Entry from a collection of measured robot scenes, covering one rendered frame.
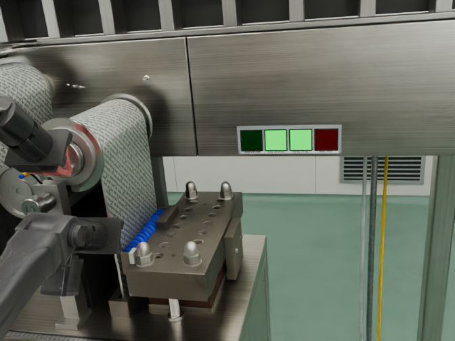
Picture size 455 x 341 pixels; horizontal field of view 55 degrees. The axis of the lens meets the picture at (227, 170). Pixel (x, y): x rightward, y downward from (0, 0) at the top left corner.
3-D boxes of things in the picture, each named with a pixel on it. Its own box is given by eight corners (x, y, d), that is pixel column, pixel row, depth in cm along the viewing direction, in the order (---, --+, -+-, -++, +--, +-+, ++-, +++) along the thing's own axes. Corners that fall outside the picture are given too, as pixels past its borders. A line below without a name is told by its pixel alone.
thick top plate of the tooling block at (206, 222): (129, 296, 87) (124, 269, 85) (187, 210, 124) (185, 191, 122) (207, 302, 84) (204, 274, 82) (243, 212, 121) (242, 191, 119)
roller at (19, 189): (1, 218, 92) (-13, 164, 88) (68, 175, 115) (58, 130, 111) (53, 220, 89) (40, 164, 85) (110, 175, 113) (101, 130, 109)
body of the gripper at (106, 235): (122, 254, 82) (103, 254, 75) (72, 252, 84) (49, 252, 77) (125, 219, 83) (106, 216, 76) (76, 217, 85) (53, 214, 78)
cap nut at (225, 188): (218, 199, 114) (217, 184, 113) (221, 194, 118) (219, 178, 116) (231, 200, 114) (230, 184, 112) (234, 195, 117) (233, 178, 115)
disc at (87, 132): (38, 189, 88) (26, 116, 82) (39, 188, 88) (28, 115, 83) (107, 195, 85) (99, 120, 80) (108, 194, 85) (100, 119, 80)
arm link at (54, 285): (78, 223, 65) (22, 218, 65) (66, 304, 63) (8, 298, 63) (103, 226, 77) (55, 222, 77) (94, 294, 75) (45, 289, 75)
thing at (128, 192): (115, 263, 91) (101, 179, 84) (156, 214, 112) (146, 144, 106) (118, 263, 91) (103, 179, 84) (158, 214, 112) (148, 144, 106)
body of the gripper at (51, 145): (66, 169, 71) (41, 147, 65) (9, 169, 73) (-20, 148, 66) (75, 134, 74) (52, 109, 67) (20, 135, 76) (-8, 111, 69)
